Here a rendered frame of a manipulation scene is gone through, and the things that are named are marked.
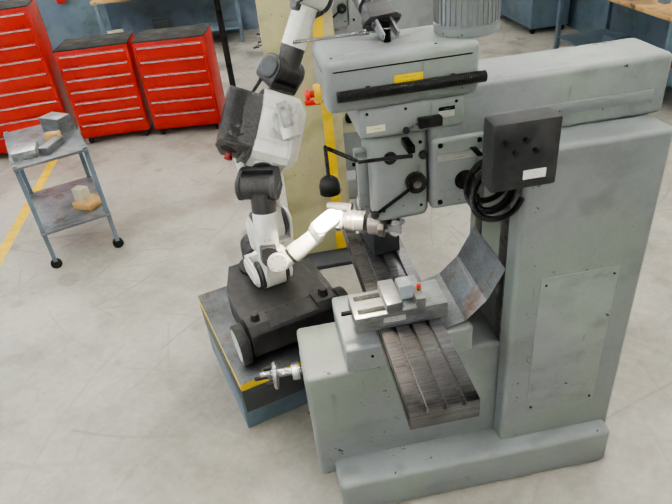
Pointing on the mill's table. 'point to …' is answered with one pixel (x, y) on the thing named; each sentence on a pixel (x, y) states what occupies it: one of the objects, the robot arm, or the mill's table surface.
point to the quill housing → (395, 175)
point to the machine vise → (419, 310)
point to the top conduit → (412, 86)
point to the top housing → (391, 65)
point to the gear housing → (406, 116)
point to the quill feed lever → (416, 181)
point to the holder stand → (379, 238)
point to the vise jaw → (389, 296)
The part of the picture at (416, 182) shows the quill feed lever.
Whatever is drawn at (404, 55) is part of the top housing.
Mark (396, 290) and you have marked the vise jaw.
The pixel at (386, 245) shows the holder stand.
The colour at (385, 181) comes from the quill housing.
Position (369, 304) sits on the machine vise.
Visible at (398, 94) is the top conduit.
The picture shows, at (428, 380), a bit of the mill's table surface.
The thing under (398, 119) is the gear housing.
